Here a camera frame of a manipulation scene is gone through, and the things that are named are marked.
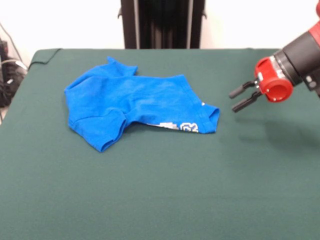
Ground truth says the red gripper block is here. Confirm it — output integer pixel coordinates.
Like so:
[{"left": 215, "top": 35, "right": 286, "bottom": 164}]
[{"left": 228, "top": 55, "right": 294, "bottom": 114}]

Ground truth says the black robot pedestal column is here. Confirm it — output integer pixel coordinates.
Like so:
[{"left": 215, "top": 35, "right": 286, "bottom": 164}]
[{"left": 117, "top": 0, "right": 208, "bottom": 50}]

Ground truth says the black cable plug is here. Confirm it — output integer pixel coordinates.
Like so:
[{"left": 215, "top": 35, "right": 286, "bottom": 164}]
[{"left": 303, "top": 47, "right": 320, "bottom": 98}]

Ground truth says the blue printed T-shirt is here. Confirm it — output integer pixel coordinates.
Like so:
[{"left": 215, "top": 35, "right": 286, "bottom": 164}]
[{"left": 64, "top": 56, "right": 222, "bottom": 154}]

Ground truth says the black and white cable bundle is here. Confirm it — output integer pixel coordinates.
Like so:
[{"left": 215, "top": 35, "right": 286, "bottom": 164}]
[{"left": 0, "top": 22, "right": 28, "bottom": 123}]

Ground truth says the dark green table cloth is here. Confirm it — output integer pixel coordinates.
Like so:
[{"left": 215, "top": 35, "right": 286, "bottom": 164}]
[{"left": 0, "top": 47, "right": 320, "bottom": 240}]

